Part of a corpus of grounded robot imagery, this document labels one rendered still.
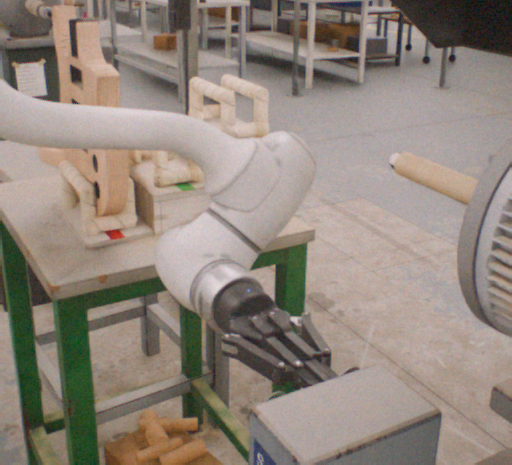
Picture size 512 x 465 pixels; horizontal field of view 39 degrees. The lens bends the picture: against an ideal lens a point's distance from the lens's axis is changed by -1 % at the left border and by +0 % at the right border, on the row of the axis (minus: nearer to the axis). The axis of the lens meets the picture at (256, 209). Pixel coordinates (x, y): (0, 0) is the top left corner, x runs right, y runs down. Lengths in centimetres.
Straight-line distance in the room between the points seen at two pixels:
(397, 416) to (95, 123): 53
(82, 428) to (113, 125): 76
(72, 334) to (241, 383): 134
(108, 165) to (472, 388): 178
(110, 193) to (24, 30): 170
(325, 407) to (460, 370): 218
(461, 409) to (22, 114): 204
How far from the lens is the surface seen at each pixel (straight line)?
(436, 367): 286
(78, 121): 97
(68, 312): 140
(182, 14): 277
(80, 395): 150
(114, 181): 142
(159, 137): 98
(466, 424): 261
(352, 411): 70
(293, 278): 160
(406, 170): 95
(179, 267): 101
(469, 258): 73
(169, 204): 152
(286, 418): 69
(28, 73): 311
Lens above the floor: 154
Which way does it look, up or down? 21 degrees down
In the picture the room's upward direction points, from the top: 1 degrees clockwise
